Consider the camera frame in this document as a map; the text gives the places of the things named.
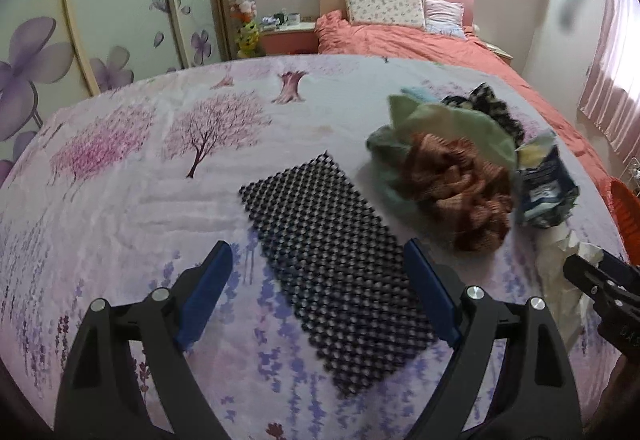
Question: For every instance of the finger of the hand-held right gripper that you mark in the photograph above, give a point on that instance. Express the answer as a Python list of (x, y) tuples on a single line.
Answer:
[(620, 262), (587, 277)]

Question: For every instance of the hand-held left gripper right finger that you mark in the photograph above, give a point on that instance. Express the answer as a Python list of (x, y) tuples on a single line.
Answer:
[(430, 285)]

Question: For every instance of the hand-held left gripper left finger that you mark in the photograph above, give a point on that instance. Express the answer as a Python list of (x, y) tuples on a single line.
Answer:
[(207, 290)]

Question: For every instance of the orange plastic basket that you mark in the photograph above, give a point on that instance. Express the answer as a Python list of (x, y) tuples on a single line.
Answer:
[(627, 215)]

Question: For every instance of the navy blue white cloth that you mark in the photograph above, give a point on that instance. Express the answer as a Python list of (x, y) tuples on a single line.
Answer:
[(542, 180)]

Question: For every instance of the black mesh mat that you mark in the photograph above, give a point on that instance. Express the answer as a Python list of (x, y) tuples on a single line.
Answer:
[(325, 260)]

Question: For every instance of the brown patterned cloth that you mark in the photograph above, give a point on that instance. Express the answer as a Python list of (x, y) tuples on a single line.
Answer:
[(460, 180)]

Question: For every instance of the green cloth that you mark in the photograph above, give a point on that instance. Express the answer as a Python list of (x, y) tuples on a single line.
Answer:
[(450, 122)]

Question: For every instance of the person's right forearm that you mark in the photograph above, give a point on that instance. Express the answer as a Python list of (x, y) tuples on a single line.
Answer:
[(620, 395)]

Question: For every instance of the tree printed blanket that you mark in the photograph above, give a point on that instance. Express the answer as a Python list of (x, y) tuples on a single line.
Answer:
[(125, 200)]

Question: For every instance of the pink curtain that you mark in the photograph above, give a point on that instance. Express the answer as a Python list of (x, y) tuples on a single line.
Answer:
[(615, 85)]

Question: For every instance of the black floral cloth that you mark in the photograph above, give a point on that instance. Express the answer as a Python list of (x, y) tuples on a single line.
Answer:
[(492, 105)]

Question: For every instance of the light blue cloth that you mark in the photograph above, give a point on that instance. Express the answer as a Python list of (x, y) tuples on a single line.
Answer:
[(420, 93)]

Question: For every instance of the orange duvet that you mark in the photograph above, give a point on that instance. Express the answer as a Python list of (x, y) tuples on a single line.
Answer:
[(450, 45)]

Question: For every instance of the wooden nightstand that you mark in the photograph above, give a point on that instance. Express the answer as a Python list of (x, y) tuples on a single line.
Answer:
[(500, 52)]

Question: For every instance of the pink white nightstand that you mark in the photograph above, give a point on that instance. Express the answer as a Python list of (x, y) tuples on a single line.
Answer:
[(287, 42)]

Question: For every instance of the pink striped pillow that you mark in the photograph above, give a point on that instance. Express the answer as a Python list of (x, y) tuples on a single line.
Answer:
[(442, 15)]

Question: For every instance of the floral white pillow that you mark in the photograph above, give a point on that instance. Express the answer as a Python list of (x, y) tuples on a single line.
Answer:
[(385, 7)]

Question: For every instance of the white cup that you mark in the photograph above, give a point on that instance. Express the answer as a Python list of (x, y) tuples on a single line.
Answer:
[(295, 19)]

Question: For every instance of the hanging plush toy column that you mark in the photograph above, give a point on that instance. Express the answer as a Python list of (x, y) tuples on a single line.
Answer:
[(242, 0)]

